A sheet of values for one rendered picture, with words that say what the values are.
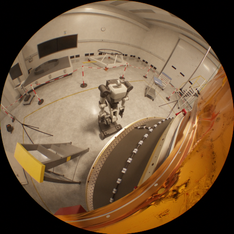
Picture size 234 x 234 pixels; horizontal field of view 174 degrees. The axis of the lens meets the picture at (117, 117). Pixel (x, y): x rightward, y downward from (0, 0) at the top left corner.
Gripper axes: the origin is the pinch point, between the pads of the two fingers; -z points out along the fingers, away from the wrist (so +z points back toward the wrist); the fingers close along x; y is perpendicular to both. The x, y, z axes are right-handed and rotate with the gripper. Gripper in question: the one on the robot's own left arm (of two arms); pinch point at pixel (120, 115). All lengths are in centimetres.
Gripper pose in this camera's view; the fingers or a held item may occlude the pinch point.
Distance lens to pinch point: 176.7
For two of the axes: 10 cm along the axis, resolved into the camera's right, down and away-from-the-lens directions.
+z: 1.1, -6.6, -7.4
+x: 5.2, 6.8, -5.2
